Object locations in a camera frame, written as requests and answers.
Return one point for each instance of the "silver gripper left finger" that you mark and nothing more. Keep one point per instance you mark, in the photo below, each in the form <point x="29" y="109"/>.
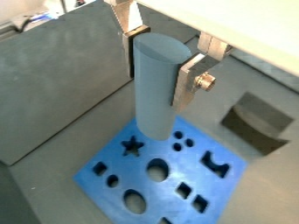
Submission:
<point x="130" y="26"/>

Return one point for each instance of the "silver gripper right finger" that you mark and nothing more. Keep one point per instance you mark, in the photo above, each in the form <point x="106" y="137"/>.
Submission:
<point x="193" y="76"/>

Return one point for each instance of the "grey-blue oval peg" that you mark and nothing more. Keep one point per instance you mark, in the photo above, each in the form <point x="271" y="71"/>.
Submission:
<point x="157" y="55"/>

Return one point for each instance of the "blue shape-sorting board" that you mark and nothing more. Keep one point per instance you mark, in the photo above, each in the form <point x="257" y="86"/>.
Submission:
<point x="161" y="182"/>

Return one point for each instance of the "grey base plate with recess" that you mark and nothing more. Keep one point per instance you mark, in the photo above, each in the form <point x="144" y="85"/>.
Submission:
<point x="249" y="113"/>

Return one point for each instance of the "grey enclosure side panel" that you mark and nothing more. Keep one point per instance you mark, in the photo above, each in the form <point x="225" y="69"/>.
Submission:
<point x="57" y="69"/>

